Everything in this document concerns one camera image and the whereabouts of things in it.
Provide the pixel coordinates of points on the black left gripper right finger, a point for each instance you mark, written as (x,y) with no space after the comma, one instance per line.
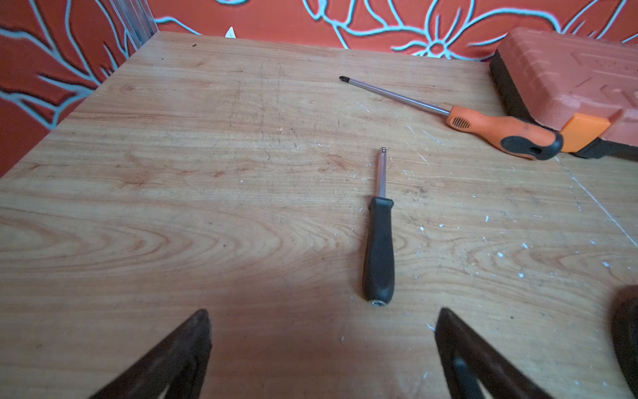
(471,364)

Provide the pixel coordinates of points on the orange plastic tool case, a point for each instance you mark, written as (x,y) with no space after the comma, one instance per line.
(582,88)

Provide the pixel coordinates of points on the orange black handled screwdriver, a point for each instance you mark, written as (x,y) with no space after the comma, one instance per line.
(506,133)

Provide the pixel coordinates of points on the black round stand base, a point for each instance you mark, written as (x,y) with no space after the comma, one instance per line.
(624,334)

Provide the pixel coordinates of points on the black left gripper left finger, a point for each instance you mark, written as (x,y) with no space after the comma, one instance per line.
(174,368)

